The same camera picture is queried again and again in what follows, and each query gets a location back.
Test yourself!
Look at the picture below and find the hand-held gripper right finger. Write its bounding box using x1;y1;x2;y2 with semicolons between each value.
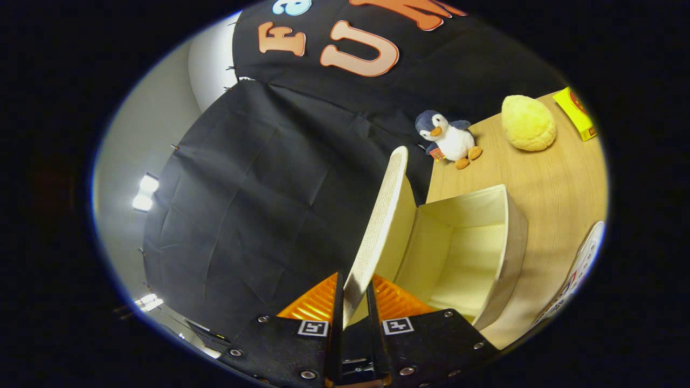
367;273;500;388

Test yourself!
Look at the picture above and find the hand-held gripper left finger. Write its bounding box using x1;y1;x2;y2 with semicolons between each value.
218;272;346;388

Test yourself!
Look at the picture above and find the beige fabric storage box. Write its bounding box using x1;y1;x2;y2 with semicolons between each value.
342;145;529;331

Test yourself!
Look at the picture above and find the white canvas shoe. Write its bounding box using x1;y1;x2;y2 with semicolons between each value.
533;220;606;327

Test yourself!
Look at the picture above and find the black backdrop cloth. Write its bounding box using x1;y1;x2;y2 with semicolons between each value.
142;0;568;341

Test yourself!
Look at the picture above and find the penguin plush toy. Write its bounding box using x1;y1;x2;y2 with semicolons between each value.
415;110;484;170

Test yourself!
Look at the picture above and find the ceiling light strip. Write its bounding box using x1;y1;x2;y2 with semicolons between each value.
132;172;161;213
134;293;164;313

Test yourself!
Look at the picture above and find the yellow round plush bun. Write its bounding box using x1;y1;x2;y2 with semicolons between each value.
501;95;557;152

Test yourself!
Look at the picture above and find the yellow book red circle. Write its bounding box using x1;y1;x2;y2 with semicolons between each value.
552;86;598;142

